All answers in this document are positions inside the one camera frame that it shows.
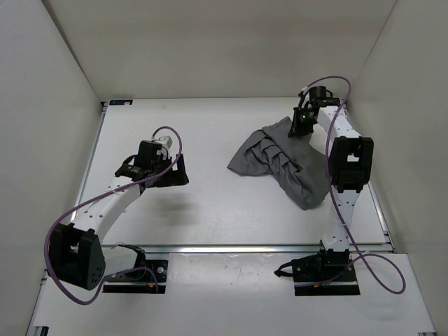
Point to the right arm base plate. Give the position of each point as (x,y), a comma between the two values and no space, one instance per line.
(325,273)

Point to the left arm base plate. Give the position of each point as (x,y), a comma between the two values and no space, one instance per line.
(142,281)

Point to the grey pleated skirt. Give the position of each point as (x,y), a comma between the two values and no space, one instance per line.
(298,168)

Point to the left corner label sticker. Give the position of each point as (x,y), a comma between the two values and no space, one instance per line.
(120,102)

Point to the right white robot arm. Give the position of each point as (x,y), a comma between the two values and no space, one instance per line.
(348,158)

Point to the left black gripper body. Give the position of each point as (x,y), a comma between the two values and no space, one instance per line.
(162,164)

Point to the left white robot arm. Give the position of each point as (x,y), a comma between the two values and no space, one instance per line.
(74,251)

